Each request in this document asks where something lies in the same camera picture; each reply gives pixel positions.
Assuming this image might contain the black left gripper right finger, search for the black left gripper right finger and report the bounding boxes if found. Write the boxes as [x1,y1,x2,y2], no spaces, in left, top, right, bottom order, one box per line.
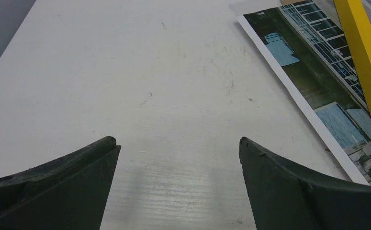
[239,137,371,230]

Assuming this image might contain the printed building photo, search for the printed building photo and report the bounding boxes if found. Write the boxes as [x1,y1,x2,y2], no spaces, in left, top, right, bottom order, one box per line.
[233,0,371,185]

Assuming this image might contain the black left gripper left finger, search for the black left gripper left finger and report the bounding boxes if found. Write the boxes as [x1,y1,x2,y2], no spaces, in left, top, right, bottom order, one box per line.
[0,136,121,230]

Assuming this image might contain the yellow wooden picture frame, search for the yellow wooden picture frame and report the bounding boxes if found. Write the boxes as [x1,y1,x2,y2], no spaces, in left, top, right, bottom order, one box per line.
[334,0,371,114]

